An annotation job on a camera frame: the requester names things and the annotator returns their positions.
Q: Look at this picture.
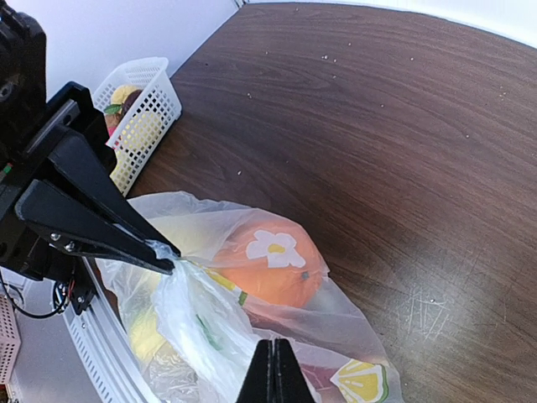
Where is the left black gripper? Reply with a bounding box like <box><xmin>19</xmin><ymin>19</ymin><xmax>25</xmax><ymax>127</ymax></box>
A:
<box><xmin>1</xmin><ymin>8</ymin><xmax>181</xmax><ymax>281</ymax></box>

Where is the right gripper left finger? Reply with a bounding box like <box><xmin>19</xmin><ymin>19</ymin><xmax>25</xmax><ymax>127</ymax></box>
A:
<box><xmin>237</xmin><ymin>340</ymin><xmax>274</xmax><ymax>403</ymax></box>

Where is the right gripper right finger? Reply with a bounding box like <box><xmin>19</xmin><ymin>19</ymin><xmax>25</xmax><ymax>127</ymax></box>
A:
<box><xmin>272</xmin><ymin>339</ymin><xmax>315</xmax><ymax>403</ymax></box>

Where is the clear plastic bag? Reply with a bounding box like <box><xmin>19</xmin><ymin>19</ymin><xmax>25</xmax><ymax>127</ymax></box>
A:
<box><xmin>96</xmin><ymin>191</ymin><xmax>403</xmax><ymax>402</ymax></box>

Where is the brown fruit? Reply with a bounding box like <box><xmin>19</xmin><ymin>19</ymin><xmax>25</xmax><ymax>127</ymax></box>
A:
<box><xmin>104</xmin><ymin>114</ymin><xmax>122</xmax><ymax>133</ymax></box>

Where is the yellow fruit back right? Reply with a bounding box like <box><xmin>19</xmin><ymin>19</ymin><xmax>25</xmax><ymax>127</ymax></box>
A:
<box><xmin>111</xmin><ymin>112</ymin><xmax>163</xmax><ymax>196</ymax></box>

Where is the yellow fruit with leaf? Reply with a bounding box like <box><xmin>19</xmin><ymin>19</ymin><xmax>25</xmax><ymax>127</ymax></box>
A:
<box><xmin>104</xmin><ymin>85</ymin><xmax>142</xmax><ymax>115</ymax></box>

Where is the dark purple fruit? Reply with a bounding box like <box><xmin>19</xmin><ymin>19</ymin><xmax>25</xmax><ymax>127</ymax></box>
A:
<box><xmin>121</xmin><ymin>90</ymin><xmax>142</xmax><ymax>117</ymax></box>

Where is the yellow fruit in bag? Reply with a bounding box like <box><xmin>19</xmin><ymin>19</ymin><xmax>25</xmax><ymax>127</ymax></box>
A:
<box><xmin>124</xmin><ymin>296</ymin><xmax>168</xmax><ymax>371</ymax></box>

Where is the orange fruit in bag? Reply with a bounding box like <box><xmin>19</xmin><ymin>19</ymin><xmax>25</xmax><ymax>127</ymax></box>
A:
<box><xmin>213</xmin><ymin>218</ymin><xmax>329</xmax><ymax>308</ymax></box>

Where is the pale fruit in bag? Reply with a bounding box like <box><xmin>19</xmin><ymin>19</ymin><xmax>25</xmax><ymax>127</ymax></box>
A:
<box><xmin>149</xmin><ymin>213</ymin><xmax>234</xmax><ymax>260</ymax></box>

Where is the white plastic basket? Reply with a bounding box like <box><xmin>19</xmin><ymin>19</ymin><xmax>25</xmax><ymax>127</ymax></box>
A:
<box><xmin>92</xmin><ymin>57</ymin><xmax>182</xmax><ymax>196</ymax></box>

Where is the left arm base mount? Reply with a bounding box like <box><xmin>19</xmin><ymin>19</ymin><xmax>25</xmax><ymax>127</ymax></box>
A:
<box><xmin>1</xmin><ymin>253</ymin><xmax>96</xmax><ymax>320</ymax></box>

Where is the aluminium front rail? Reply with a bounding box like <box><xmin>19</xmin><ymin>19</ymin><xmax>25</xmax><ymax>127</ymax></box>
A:
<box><xmin>16</xmin><ymin>259</ymin><xmax>160</xmax><ymax>403</ymax></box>

